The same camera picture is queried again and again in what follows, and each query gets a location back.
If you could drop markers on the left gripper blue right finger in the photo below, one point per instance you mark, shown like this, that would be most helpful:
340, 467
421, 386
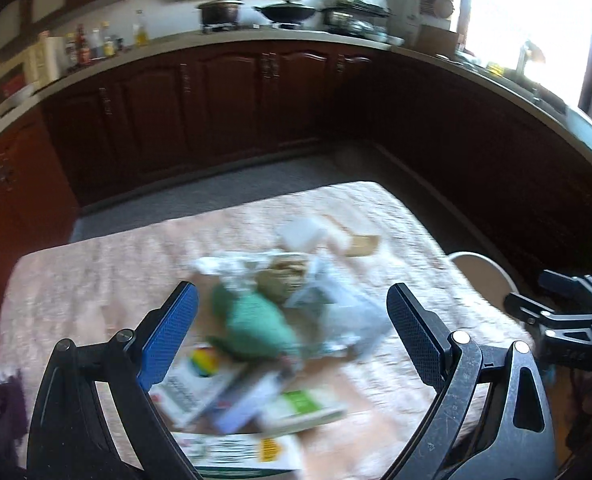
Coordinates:
490, 418

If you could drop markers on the wooden spoon print patch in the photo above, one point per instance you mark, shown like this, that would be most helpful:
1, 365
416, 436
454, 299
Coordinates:
344, 242

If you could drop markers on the rainbow logo medicine box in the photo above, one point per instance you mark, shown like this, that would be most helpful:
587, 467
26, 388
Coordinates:
193, 383

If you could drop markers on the white box yellow label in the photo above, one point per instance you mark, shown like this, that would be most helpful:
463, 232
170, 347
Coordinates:
243, 456

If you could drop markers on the white round trash bin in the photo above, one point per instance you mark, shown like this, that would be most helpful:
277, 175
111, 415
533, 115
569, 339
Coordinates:
490, 280

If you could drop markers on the green white flat box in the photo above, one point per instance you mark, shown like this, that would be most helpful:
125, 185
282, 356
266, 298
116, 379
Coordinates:
300, 410

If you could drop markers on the black wok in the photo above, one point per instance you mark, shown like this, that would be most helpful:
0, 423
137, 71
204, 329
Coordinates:
287, 12

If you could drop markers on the red sauce bottle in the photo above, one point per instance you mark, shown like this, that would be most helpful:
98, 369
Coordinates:
82, 47

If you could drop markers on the yellow oil bottle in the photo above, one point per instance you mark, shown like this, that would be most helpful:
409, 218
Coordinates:
140, 32

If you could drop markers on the white foam block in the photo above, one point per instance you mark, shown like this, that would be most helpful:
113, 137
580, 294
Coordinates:
302, 234

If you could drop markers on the dish rack with bowls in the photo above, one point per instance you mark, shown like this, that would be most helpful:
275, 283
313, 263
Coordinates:
367, 19

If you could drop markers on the dark cooking pot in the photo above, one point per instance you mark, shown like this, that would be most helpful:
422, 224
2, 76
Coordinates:
218, 13

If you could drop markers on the beige paper ball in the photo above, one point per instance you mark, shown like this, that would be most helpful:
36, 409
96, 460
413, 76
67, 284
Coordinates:
283, 276

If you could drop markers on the dark wooden base cabinets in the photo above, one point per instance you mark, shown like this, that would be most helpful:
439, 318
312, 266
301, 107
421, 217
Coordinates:
519, 175

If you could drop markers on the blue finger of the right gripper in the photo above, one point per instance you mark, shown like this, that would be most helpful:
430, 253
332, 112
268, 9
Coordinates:
577, 288
533, 313

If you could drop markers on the beige lace tablecloth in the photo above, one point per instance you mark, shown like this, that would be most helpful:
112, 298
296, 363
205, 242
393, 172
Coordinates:
87, 291

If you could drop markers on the white plastic bag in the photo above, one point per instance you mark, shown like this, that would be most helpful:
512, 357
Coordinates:
330, 316

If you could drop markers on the sink faucet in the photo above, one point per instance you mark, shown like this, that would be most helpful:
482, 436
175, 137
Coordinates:
529, 52

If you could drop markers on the cardboard box on counter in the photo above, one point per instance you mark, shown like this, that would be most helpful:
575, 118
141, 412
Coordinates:
433, 40

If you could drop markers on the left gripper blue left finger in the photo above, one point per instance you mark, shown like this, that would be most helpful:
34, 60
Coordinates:
69, 437

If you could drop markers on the green crumpled cloth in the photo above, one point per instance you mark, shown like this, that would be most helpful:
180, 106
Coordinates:
253, 327

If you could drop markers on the white basin on counter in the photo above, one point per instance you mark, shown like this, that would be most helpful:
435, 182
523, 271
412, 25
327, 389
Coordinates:
579, 124

